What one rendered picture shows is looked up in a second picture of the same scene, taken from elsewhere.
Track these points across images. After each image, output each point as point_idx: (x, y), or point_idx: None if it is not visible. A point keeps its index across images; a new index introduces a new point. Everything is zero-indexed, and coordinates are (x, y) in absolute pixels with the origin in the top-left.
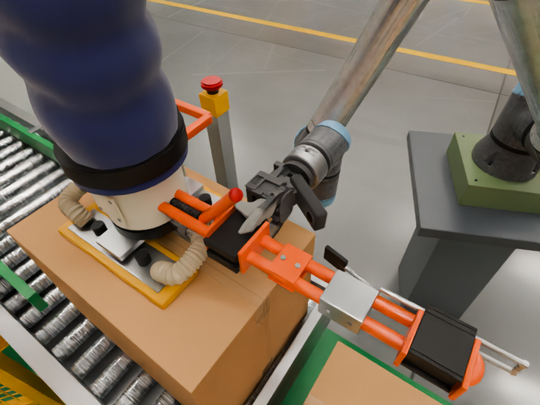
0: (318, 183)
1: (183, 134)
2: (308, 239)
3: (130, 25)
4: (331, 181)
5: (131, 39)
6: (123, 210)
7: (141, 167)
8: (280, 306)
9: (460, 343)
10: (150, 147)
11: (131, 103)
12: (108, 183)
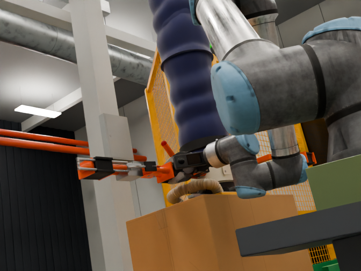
0: (208, 157)
1: (202, 139)
2: (198, 195)
3: (185, 97)
4: (231, 168)
5: (183, 101)
6: None
7: (181, 147)
8: (178, 237)
9: None
10: (185, 139)
11: (182, 122)
12: None
